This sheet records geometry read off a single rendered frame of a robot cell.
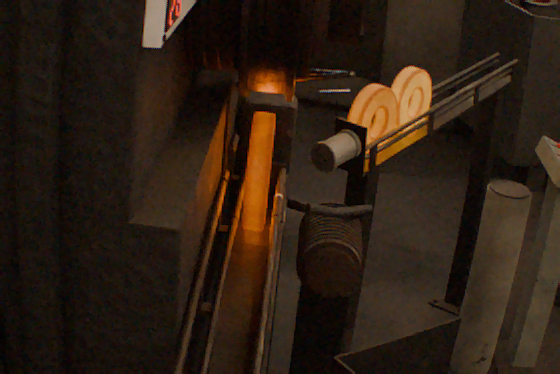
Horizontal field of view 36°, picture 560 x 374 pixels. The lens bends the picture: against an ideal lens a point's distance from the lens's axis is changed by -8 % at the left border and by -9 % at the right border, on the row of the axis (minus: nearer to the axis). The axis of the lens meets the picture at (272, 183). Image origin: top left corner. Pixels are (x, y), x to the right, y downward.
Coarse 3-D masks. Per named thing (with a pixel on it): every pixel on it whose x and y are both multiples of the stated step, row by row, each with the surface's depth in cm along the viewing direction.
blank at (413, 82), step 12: (408, 72) 193; (420, 72) 195; (396, 84) 192; (408, 84) 192; (420, 84) 196; (396, 96) 191; (408, 96) 193; (420, 96) 199; (408, 108) 201; (420, 108) 200; (396, 120) 193; (408, 120) 196; (420, 120) 202
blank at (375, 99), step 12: (372, 84) 185; (360, 96) 182; (372, 96) 181; (384, 96) 185; (360, 108) 180; (372, 108) 182; (384, 108) 187; (396, 108) 190; (348, 120) 182; (360, 120) 180; (384, 120) 189; (372, 132) 189; (384, 132) 189
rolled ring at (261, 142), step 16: (256, 112) 142; (256, 128) 137; (272, 128) 138; (256, 144) 136; (272, 144) 148; (256, 160) 135; (256, 176) 135; (256, 192) 135; (256, 208) 137; (256, 224) 140
